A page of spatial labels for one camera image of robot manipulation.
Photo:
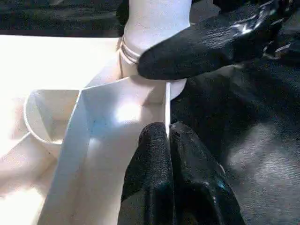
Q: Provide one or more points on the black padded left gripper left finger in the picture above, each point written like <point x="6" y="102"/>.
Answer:
<point x="150" y="175"/>

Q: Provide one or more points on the black shiny mat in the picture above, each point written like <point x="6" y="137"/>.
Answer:
<point x="246" y="117"/>

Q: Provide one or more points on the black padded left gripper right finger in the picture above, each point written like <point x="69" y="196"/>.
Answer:
<point x="199" y="185"/>

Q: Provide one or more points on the white plastic table leg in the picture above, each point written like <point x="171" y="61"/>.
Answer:
<point x="154" y="18"/>

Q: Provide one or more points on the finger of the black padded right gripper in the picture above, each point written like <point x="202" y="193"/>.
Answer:
<point x="187" y="54"/>
<point x="123" y="11"/>

